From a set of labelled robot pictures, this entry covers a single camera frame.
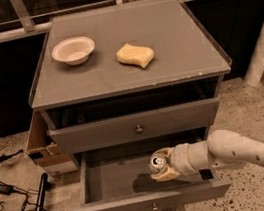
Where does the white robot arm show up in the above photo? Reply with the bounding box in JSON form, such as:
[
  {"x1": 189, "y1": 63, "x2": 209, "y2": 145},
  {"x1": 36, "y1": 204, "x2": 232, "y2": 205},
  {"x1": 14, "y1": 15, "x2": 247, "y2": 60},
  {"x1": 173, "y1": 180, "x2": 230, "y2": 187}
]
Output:
[{"x1": 148, "y1": 129, "x2": 264, "y2": 182}]

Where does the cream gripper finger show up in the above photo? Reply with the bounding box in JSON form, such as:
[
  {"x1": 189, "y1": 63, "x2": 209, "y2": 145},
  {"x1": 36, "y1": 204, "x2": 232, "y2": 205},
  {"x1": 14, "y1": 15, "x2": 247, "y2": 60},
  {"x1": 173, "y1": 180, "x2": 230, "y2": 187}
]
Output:
[
  {"x1": 154, "y1": 147, "x2": 173, "y2": 163},
  {"x1": 151, "y1": 167, "x2": 180, "y2": 182}
]

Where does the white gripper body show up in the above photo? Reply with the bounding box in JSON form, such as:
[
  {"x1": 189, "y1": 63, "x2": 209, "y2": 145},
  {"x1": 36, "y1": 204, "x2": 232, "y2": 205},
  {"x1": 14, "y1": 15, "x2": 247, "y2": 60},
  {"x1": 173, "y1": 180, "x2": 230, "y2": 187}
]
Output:
[{"x1": 170, "y1": 144, "x2": 195, "y2": 176}]

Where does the black tool on floor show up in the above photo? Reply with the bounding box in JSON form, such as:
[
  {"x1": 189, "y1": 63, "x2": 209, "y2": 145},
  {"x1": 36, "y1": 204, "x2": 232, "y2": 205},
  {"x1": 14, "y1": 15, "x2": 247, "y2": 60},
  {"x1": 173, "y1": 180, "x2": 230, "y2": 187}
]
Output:
[{"x1": 0, "y1": 149, "x2": 23, "y2": 163}]

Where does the white bowl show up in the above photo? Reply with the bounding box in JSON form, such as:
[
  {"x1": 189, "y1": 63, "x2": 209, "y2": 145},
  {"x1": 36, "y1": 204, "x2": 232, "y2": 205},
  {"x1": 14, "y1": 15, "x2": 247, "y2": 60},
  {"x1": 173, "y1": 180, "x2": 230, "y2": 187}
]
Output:
[{"x1": 52, "y1": 36, "x2": 95, "y2": 66}]

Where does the yellow sponge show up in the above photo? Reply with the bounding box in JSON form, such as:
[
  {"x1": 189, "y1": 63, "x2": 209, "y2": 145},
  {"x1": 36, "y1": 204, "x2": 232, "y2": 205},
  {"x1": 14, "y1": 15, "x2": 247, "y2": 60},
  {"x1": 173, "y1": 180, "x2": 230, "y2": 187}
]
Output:
[{"x1": 116, "y1": 43, "x2": 155, "y2": 69}]

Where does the black power adapter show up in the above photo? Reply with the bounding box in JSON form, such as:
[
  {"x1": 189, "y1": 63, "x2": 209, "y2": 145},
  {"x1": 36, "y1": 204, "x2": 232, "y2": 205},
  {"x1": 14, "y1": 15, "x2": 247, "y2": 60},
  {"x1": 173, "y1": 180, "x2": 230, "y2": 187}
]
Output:
[{"x1": 0, "y1": 184, "x2": 14, "y2": 196}]

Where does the grey top drawer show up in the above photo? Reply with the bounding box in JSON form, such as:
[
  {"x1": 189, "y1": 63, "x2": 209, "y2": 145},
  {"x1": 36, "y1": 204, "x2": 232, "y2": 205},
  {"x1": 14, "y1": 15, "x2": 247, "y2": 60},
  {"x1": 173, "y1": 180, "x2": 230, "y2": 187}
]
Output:
[{"x1": 50, "y1": 98, "x2": 220, "y2": 154}]

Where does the grey open middle drawer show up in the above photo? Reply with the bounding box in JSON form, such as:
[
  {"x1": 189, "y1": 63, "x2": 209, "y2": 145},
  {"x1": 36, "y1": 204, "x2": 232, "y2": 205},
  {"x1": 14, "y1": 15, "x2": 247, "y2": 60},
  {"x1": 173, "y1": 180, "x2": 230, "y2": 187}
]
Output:
[{"x1": 73, "y1": 131, "x2": 231, "y2": 211}]

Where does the grey drawer cabinet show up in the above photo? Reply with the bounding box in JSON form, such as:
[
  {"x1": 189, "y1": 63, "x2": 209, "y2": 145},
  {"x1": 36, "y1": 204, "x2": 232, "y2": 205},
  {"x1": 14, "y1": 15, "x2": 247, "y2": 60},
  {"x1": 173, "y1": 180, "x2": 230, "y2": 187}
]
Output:
[{"x1": 14, "y1": 0, "x2": 248, "y2": 182}]

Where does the cardboard box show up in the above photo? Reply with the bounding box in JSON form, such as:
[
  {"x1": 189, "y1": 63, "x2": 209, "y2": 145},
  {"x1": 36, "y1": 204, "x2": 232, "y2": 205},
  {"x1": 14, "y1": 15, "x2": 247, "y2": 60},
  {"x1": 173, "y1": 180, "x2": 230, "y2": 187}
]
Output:
[{"x1": 26, "y1": 112, "x2": 77, "y2": 176}]

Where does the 7up soda can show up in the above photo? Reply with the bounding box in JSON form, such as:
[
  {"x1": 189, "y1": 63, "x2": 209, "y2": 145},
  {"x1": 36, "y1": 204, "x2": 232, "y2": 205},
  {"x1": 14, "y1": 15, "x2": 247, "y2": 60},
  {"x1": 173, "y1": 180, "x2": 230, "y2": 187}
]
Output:
[{"x1": 148, "y1": 152, "x2": 168, "y2": 175}]

